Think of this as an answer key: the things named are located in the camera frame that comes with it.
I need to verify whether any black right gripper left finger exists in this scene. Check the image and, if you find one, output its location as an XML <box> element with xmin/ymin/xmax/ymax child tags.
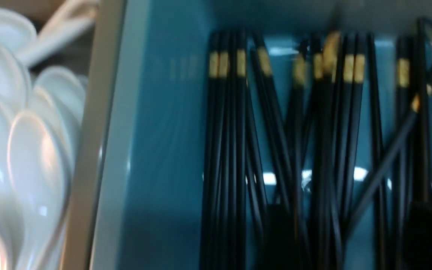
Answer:
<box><xmin>263</xmin><ymin>204</ymin><xmax>300</xmax><ymax>270</ymax></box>

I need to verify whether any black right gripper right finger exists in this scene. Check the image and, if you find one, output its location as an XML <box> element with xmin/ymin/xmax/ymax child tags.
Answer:
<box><xmin>403</xmin><ymin>201</ymin><xmax>432</xmax><ymax>270</ymax></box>

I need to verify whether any black chopsticks bundle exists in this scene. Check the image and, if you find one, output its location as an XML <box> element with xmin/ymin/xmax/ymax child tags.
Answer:
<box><xmin>198</xmin><ymin>17</ymin><xmax>432</xmax><ymax>270</ymax></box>

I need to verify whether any blue-grey plastic bin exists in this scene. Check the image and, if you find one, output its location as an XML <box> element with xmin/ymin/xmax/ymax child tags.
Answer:
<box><xmin>90</xmin><ymin>0</ymin><xmax>432</xmax><ymax>270</ymax></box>

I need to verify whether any brown plastic bin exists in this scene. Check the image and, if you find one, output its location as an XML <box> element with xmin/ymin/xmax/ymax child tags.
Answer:
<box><xmin>0</xmin><ymin>0</ymin><xmax>126</xmax><ymax>270</ymax></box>

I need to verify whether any white ceramic spoons pile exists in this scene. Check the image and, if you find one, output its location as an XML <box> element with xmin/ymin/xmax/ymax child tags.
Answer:
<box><xmin>0</xmin><ymin>0</ymin><xmax>100</xmax><ymax>270</ymax></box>

